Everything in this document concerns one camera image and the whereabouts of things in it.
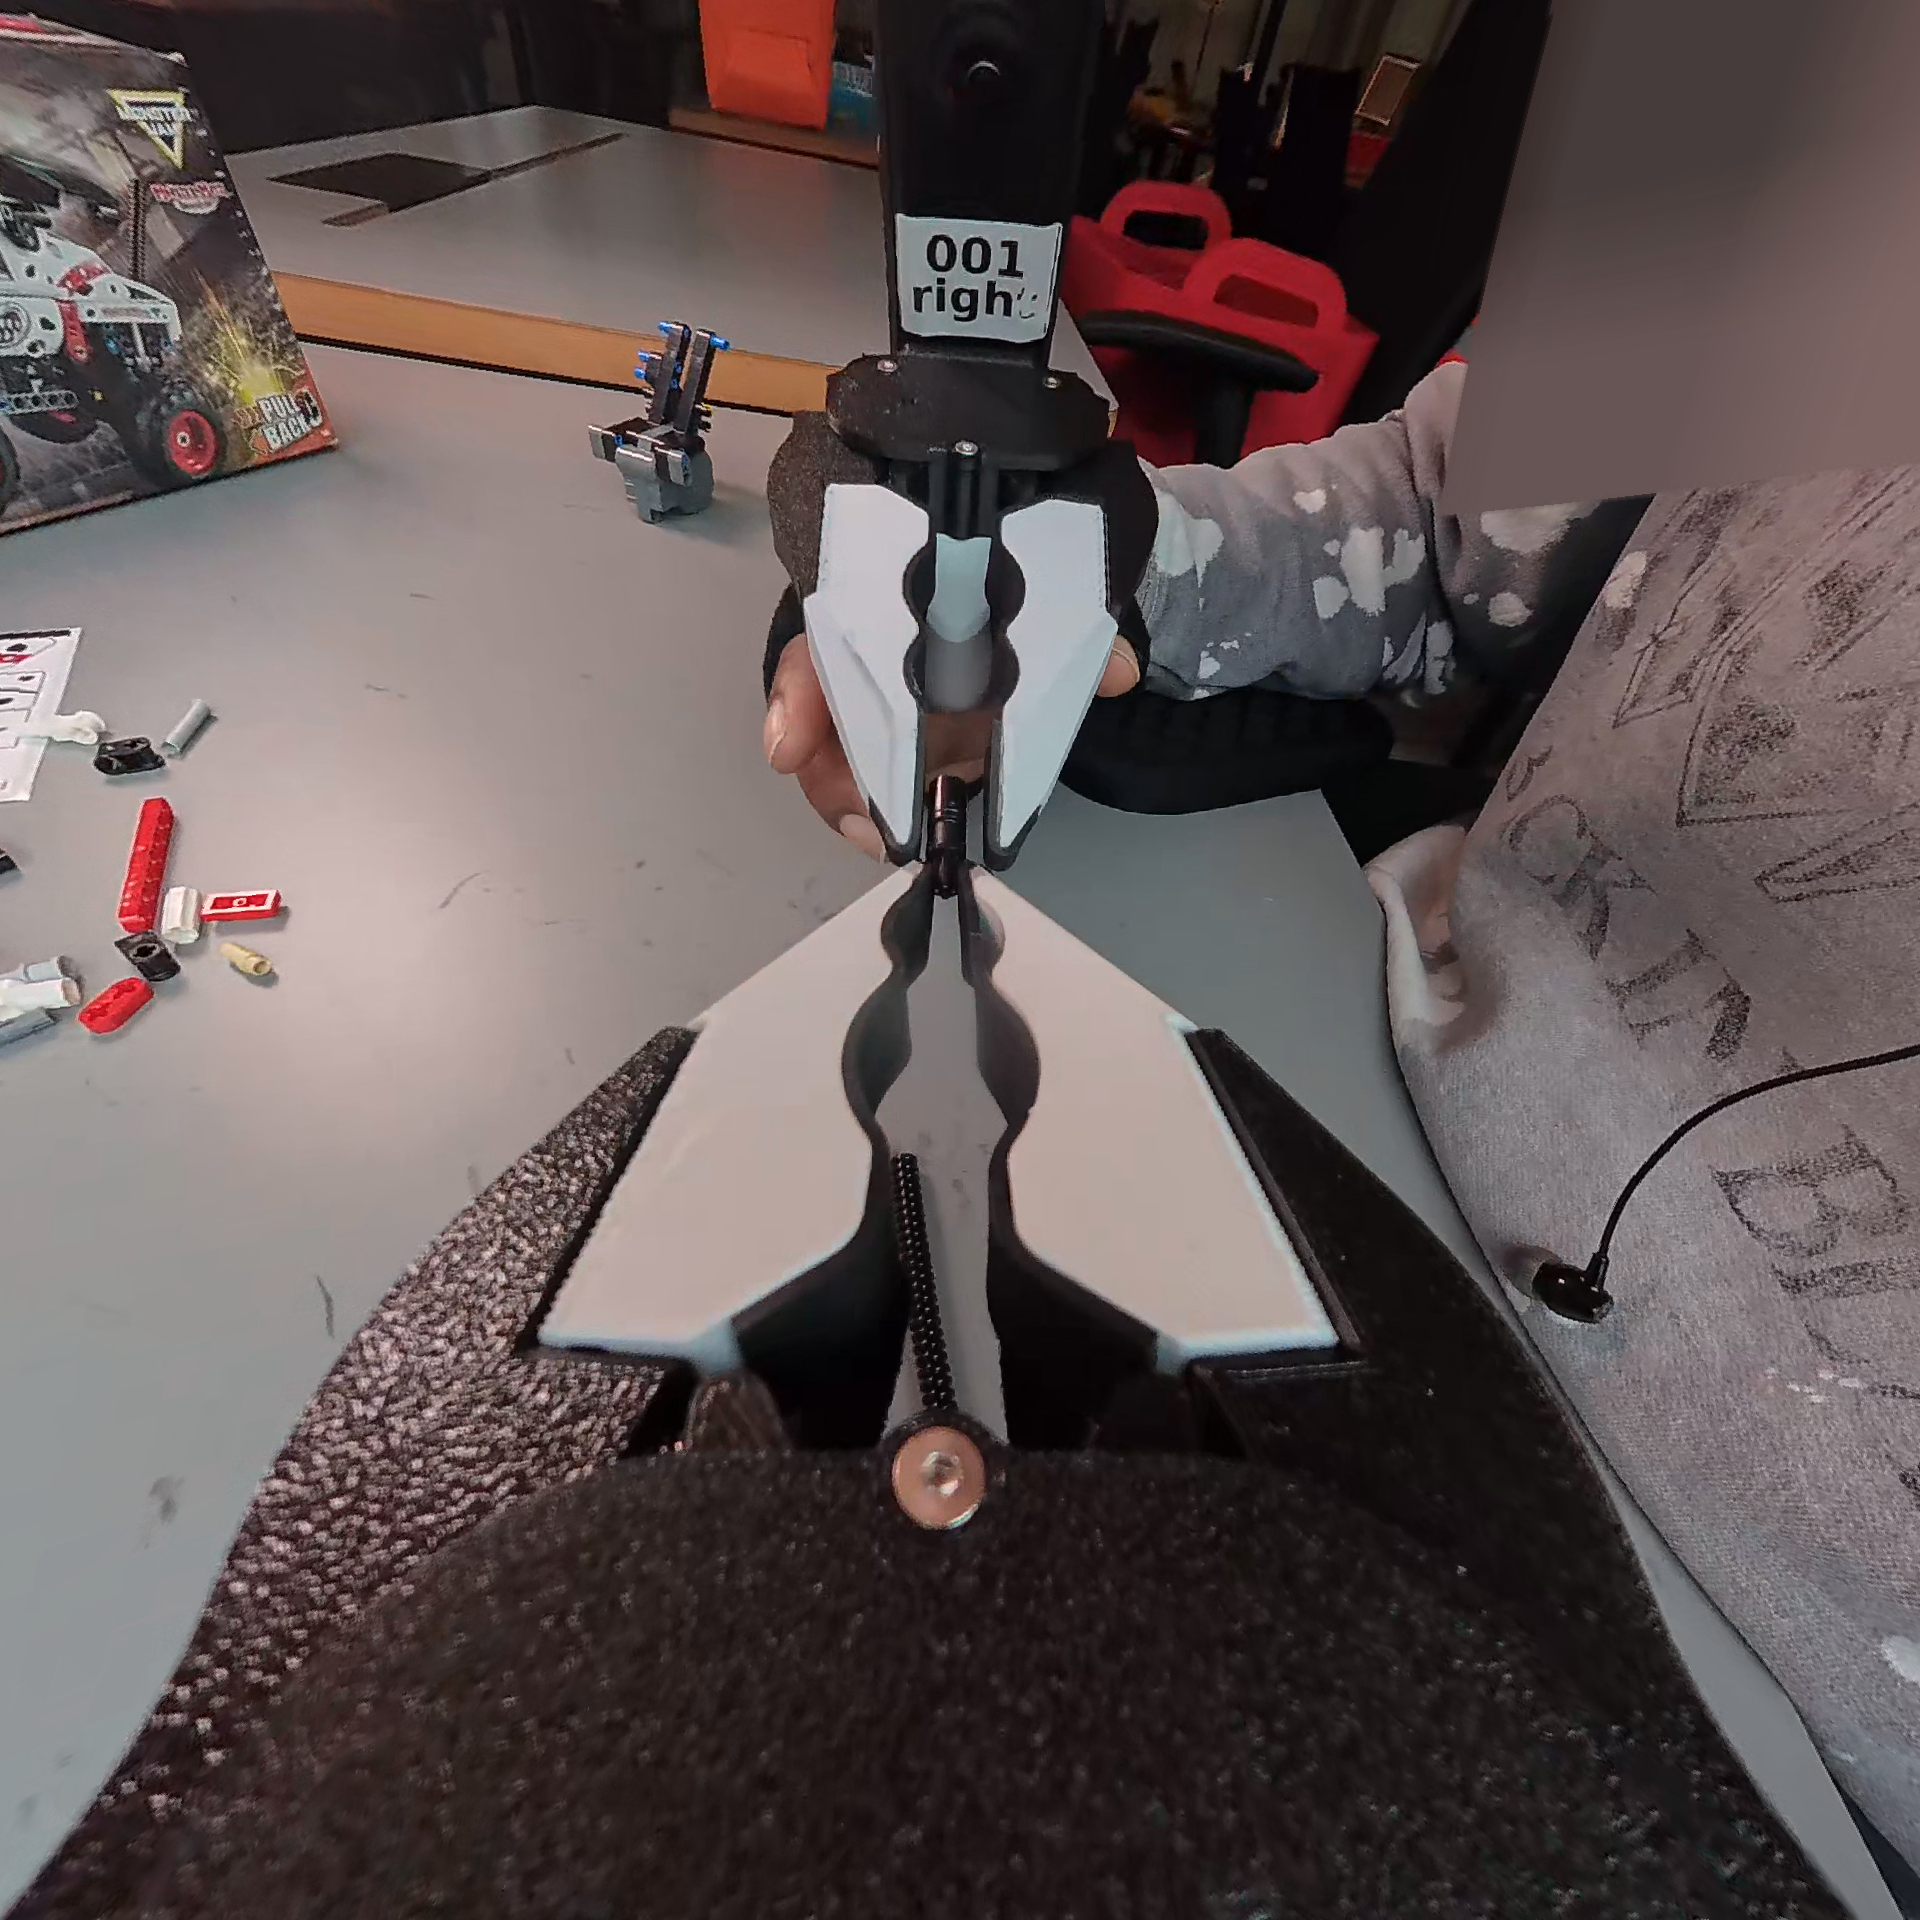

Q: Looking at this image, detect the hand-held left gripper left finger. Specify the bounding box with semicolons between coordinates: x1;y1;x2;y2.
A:
536;867;946;1379

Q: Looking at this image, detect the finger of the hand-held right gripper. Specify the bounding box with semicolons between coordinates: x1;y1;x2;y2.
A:
968;499;1125;876
800;482;944;873

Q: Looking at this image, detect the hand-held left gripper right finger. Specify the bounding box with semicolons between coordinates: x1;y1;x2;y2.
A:
958;867;1339;1369

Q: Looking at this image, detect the black ribbed toy hose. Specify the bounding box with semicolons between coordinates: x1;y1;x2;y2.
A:
893;852;981;1434

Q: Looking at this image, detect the person's right forearm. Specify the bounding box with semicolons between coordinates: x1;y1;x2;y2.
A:
1132;359;1466;707

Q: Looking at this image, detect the grey desk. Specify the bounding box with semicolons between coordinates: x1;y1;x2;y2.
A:
0;344;1877;1894

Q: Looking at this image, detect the black desk mat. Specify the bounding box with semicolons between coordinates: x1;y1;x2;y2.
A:
269;132;627;232

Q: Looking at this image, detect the person's right hand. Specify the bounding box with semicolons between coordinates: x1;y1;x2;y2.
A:
760;638;1145;867

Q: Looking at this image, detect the orange box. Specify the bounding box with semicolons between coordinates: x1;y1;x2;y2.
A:
700;0;836;129

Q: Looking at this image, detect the red tote bag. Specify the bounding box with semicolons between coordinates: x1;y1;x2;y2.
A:
1184;241;1382;433
1077;182;1238;324

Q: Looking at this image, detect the grey toy chassis assembly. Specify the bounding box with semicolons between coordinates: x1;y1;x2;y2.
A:
587;319;734;526

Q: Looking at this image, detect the person's grey sweatshirt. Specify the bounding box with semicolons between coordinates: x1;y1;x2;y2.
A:
1363;464;1920;1870

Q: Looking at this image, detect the red toy beam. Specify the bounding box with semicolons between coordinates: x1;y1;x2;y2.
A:
115;795;179;927

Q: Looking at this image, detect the toy truck set box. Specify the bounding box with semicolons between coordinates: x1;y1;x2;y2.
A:
0;32;341;537

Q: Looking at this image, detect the sticker sheet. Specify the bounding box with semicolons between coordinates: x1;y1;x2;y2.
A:
0;624;84;804

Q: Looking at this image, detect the black earbud with cable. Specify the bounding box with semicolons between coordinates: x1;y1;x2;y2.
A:
1530;1043;1920;1327

